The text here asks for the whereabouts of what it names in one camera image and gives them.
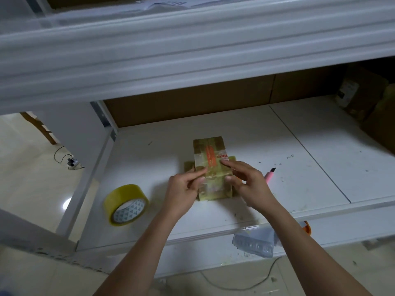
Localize person's right hand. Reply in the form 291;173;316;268
220;158;281;215

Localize person's left hand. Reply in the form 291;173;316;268
160;167;208;222

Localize small taped carton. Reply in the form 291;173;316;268
184;136;237;201

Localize white metal shelf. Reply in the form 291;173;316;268
0;0;395;278

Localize yellow tape roll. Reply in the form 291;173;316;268
102;183;149;227

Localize boxes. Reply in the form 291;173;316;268
336;65;390;121

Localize person's left forearm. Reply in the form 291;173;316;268
93;209;180;296

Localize person's right forearm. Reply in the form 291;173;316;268
262;200;372;296

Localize white power strip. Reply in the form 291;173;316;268
67;155;84;170

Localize wooden chair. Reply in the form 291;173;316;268
20;111;59;146

